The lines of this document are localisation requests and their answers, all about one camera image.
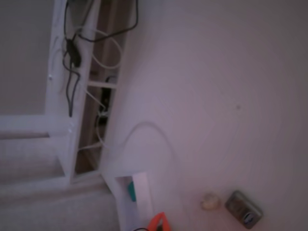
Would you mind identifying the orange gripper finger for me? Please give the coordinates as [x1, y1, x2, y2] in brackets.
[147, 212, 166, 231]
[160, 213, 173, 231]

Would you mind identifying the white cardboard box bin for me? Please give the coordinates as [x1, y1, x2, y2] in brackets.
[112, 171, 155, 231]

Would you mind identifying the small beige bear figurine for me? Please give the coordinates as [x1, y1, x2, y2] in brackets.
[200, 192, 222, 211]

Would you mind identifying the grey square block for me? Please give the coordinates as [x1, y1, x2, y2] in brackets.
[224, 190, 264, 230]

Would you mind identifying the long white cable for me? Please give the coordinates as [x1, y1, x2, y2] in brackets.
[103, 121, 180, 169]

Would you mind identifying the thin white cable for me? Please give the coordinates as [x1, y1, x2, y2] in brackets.
[78, 88, 109, 151]

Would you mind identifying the white wooden frame furniture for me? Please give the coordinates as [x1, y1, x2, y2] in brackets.
[0, 0, 128, 186]

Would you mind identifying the looped white cable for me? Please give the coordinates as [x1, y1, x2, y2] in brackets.
[78, 27, 124, 71]

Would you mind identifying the black cable with adapter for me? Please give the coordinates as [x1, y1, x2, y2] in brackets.
[62, 0, 140, 118]

